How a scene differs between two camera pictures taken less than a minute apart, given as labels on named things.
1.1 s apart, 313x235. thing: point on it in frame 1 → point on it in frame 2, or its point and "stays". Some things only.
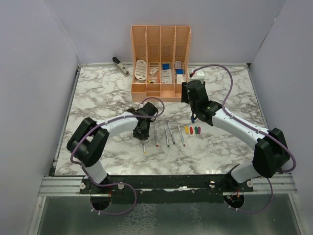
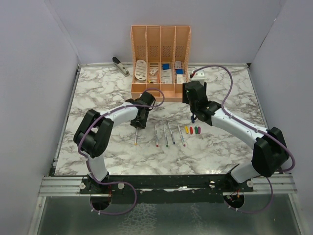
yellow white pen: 144,147 → 136,137
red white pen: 156,136 stays
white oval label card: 141,70 stays
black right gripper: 184,93 stays
